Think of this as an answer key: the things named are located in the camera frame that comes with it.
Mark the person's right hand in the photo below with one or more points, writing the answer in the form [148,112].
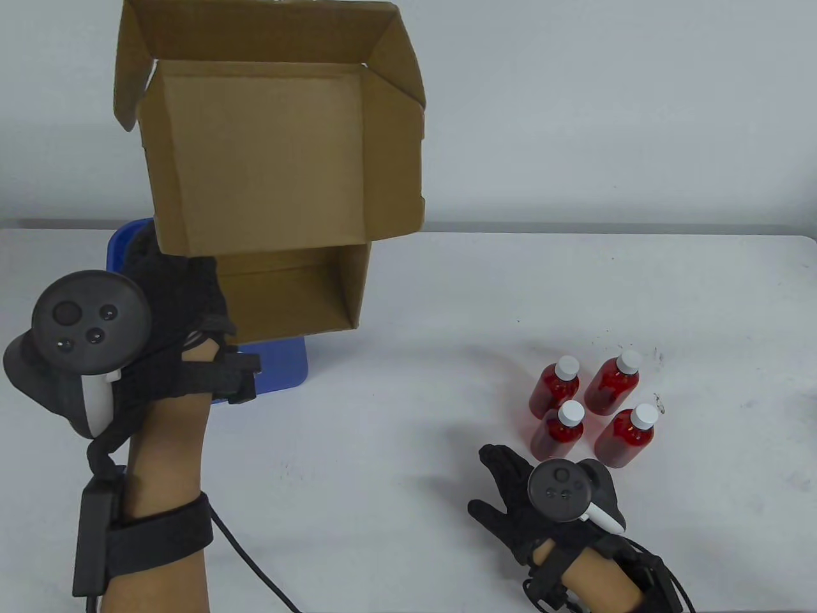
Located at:
[510,511]

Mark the person's left hand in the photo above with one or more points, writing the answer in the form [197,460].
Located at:
[179,300]

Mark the red liquid bottle white cap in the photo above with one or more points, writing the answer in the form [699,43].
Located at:
[609,386]
[555,437]
[552,396]
[622,444]

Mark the brown cardboard box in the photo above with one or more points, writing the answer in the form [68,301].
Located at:
[268,159]

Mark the person's left forearm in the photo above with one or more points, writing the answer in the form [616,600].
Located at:
[166,447]

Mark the person's right forearm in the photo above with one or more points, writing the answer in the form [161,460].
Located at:
[600,578]

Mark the black right wrist box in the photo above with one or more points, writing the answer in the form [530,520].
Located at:
[657,584]

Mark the black wrist box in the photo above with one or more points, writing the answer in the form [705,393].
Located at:
[657,584]
[96,536]

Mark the black left wrist box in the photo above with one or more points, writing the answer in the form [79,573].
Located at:
[96,536]

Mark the grey right hand controller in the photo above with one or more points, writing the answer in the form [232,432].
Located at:
[558,488]

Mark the grey hand controller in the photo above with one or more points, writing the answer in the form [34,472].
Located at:
[89,319]
[558,488]

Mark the grey left hand controller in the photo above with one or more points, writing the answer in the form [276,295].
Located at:
[89,319]

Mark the blue plastic recycling bin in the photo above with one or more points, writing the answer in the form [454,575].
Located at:
[281,367]

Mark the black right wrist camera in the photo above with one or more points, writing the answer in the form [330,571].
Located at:
[546,581]

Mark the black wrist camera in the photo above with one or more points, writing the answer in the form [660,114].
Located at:
[236,377]
[546,581]

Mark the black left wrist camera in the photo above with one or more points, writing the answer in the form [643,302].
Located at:
[236,377]

